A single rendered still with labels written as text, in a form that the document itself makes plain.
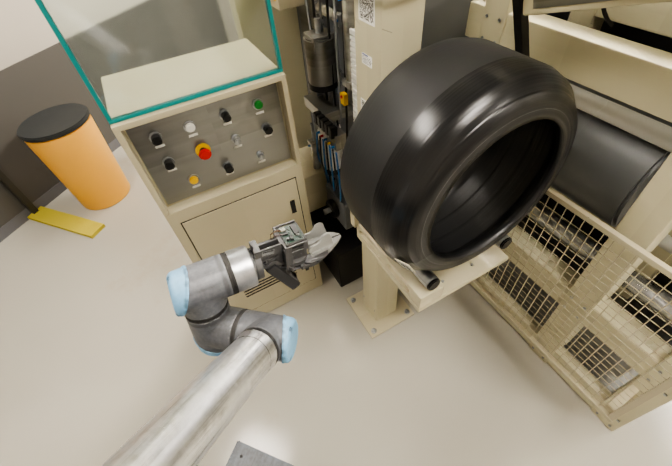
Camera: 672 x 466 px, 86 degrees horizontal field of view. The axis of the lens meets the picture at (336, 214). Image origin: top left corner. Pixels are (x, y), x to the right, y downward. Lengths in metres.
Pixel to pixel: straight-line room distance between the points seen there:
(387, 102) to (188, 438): 0.68
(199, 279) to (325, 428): 1.25
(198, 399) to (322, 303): 1.55
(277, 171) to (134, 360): 1.31
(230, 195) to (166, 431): 1.02
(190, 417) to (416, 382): 1.45
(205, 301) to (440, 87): 0.62
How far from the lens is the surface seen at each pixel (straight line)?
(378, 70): 1.02
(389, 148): 0.77
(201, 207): 1.45
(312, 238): 0.84
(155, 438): 0.55
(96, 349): 2.43
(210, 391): 0.61
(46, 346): 2.62
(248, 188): 1.45
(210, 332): 0.82
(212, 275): 0.74
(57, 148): 2.90
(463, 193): 1.28
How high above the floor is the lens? 1.80
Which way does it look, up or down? 46 degrees down
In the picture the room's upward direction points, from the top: 6 degrees counter-clockwise
